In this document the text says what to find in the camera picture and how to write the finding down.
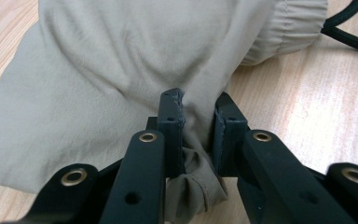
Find beige shorts with black drawstring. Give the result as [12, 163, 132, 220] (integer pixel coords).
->
[0, 0, 358, 224]

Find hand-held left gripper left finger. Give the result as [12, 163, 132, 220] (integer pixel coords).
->
[157, 88, 186, 178]

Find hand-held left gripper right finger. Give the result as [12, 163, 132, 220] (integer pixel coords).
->
[212, 91, 250, 177]

